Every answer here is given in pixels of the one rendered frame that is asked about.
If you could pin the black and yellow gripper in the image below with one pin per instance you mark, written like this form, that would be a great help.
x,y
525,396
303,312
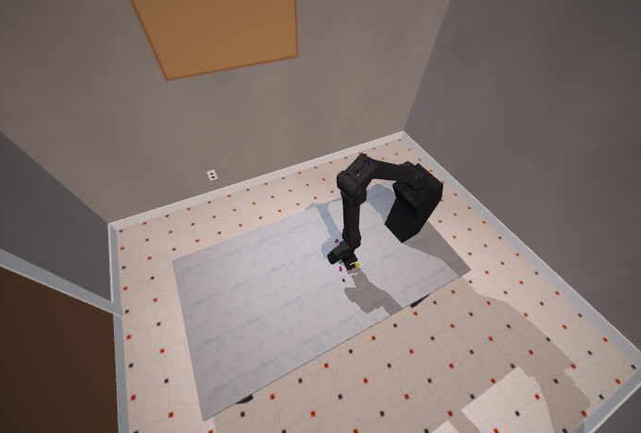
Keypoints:
x,y
352,260

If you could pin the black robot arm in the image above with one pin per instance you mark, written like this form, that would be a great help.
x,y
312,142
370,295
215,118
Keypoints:
x,y
353,193

